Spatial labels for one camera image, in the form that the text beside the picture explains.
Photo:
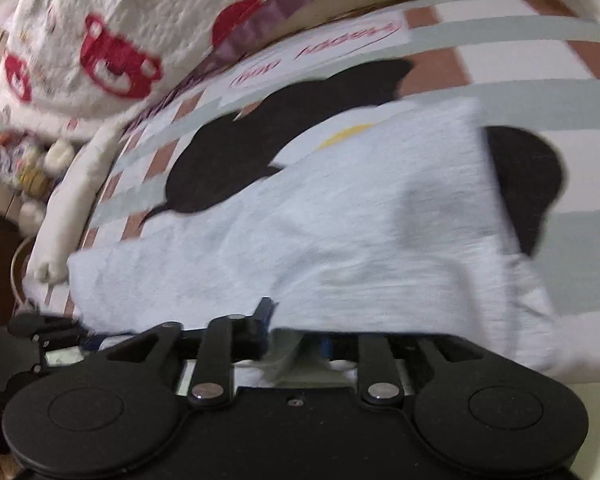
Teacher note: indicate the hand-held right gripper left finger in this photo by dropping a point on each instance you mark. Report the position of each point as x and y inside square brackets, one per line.
[265, 312]

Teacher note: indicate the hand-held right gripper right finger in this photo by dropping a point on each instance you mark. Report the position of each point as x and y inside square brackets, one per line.
[375, 360]

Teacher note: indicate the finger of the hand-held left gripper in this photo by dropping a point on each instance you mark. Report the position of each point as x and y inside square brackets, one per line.
[45, 325]

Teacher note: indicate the light grey shirt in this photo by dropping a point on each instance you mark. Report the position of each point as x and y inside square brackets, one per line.
[355, 220]

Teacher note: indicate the white pillow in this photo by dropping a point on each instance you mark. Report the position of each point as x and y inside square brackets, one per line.
[75, 200]

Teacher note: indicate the grey and white plush toy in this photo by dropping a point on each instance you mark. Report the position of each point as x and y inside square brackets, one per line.
[30, 170]

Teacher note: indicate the white quilt with red bears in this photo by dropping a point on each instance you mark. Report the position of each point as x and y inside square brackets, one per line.
[130, 10]

